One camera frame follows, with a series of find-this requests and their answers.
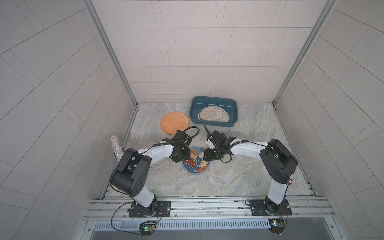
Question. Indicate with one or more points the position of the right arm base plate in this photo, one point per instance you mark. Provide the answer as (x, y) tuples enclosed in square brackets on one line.
[(259, 208)]

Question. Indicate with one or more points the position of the orange round coaster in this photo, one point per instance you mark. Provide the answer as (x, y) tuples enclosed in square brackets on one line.
[(174, 121)]

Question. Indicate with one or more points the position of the controller board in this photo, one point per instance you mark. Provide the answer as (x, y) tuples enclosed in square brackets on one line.
[(147, 228), (277, 226)]

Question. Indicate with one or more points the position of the aluminium mounting rail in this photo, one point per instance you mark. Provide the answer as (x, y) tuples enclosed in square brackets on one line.
[(208, 208)]

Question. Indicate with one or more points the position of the teal storage box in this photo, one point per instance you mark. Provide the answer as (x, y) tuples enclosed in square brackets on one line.
[(200, 102)]

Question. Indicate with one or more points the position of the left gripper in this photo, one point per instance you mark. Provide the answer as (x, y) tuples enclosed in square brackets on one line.
[(187, 155)]

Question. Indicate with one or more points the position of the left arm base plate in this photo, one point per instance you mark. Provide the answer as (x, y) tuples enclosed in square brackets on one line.
[(162, 208)]

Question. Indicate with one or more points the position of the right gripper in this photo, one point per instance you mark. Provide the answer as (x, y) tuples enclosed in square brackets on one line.
[(208, 155)]

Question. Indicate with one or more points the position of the beige mandala coaster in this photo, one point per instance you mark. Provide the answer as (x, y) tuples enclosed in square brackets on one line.
[(214, 114)]

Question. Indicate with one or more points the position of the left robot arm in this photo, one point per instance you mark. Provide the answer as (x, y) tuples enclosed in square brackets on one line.
[(130, 175)]

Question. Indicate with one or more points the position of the left controller board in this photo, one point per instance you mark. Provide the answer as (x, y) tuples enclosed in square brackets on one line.
[(147, 228)]

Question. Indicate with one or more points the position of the blue bear coaster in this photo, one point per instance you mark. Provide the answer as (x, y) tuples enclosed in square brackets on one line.
[(196, 164)]

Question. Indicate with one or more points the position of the right controller board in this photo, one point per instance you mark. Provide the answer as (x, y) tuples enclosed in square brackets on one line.
[(277, 226)]

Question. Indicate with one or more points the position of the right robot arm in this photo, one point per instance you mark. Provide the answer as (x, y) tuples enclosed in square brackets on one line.
[(280, 163)]

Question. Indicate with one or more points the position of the pale butterfly coaster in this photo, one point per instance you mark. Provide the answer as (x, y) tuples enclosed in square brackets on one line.
[(157, 163)]

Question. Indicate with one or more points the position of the glitter microphone on stand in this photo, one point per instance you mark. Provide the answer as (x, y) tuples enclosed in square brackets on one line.
[(117, 148)]

